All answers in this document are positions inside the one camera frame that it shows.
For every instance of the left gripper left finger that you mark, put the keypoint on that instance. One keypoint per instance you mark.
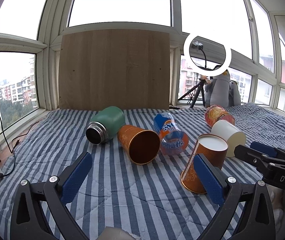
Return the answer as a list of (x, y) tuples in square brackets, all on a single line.
[(28, 220)]

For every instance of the webcam on gooseneck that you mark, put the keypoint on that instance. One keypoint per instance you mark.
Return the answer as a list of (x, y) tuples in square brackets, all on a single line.
[(199, 46)]

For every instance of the small grey penguin plush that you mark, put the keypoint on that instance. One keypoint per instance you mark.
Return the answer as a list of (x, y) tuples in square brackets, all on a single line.
[(234, 96)]

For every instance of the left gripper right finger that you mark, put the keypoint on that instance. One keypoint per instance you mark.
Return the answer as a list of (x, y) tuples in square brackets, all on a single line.
[(257, 218)]

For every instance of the ring light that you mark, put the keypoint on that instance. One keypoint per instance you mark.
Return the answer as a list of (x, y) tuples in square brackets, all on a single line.
[(205, 71)]

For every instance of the orange paper cup open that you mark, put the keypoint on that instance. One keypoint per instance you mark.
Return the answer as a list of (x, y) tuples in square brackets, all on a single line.
[(141, 145)]

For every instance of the wooden board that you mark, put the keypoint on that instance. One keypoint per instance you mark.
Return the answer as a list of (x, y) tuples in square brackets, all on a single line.
[(127, 68)]

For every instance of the green thermos bottle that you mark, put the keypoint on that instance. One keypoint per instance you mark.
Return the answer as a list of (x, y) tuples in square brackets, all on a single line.
[(105, 125)]

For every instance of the black tripod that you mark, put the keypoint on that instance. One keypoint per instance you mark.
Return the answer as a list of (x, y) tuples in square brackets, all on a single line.
[(197, 89)]

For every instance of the orange paper cup white base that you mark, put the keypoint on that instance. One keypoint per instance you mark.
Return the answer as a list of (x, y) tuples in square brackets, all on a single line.
[(214, 148)]

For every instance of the large grey penguin plush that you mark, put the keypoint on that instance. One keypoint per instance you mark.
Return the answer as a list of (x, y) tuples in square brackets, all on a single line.
[(217, 90)]

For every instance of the blue orange soda bottle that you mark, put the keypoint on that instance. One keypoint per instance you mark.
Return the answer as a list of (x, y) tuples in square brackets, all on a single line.
[(173, 140)]

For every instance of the red yellow plastic cup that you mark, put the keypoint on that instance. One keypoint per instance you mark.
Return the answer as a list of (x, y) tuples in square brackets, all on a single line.
[(215, 113)]

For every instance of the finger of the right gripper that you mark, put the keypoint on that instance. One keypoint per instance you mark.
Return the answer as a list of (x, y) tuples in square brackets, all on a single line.
[(274, 152), (250, 156)]

